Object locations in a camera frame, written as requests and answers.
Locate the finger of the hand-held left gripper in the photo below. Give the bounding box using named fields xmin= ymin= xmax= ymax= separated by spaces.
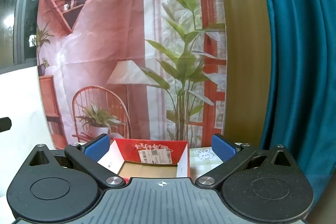
xmin=0 ymin=117 xmax=12 ymax=132

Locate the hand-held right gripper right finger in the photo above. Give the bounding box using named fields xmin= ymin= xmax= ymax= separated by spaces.
xmin=195 ymin=134 xmax=298 ymax=189

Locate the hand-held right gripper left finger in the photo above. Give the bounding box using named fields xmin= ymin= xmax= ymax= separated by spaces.
xmin=25 ymin=134 xmax=126 ymax=188

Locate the red strawberry print cardboard box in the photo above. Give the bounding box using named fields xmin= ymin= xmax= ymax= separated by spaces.
xmin=97 ymin=138 xmax=190 ymax=184

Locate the teal curtain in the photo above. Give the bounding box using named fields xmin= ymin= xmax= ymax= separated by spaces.
xmin=253 ymin=0 xmax=336 ymax=214

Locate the window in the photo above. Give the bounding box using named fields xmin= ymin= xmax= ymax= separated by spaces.
xmin=0 ymin=0 xmax=91 ymax=73

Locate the printed room scene wall tapestry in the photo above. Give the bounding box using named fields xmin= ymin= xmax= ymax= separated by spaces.
xmin=35 ymin=0 xmax=227 ymax=149

